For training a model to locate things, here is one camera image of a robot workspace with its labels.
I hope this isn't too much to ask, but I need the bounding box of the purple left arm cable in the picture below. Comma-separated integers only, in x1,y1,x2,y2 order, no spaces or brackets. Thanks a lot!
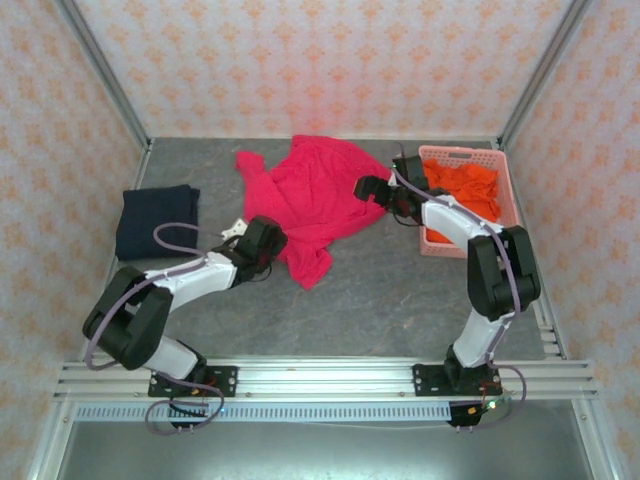
82,223,226,436

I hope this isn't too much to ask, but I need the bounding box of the pink plastic basket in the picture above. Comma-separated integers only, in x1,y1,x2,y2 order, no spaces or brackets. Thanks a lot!
417,144,521,260

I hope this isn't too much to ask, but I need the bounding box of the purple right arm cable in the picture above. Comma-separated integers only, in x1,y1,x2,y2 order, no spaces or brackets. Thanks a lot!
391,159,530,432

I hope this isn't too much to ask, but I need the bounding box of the folded navy t-shirt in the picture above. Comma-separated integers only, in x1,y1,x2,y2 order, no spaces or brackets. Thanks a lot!
115,183,202,262

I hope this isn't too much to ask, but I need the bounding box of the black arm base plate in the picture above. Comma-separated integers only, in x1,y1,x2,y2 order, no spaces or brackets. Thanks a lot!
148,366,239,399
412,363,503,399

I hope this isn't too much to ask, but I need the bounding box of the aluminium mounting beam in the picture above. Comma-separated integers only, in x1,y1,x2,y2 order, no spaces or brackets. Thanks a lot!
54,357,599,401

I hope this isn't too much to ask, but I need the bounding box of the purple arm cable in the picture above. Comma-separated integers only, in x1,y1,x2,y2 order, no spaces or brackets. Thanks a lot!
391,159,530,432
82,223,226,436

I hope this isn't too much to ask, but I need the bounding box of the grey metal sheet panel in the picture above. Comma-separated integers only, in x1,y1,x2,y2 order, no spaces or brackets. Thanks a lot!
54,422,599,480

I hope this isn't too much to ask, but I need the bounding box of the short aluminium frame leg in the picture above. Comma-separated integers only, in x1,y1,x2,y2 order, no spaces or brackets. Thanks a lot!
569,399,619,480
24,399,76,480

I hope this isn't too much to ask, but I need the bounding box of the orange t-shirt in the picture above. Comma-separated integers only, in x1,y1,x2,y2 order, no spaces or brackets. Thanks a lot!
422,158,503,246

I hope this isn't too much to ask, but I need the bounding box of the pink t-shirt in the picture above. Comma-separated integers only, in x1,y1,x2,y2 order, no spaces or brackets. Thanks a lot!
234,133,394,291

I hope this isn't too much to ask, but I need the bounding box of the aluminium frame post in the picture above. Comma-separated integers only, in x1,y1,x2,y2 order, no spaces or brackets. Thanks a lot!
497,0,596,151
52,0,154,151

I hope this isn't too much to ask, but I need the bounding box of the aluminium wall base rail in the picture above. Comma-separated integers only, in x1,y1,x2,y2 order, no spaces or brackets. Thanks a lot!
149,133,501,142

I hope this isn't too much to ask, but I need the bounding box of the white slotted cable duct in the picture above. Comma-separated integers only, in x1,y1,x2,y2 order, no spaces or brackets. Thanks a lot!
74,403,454,424

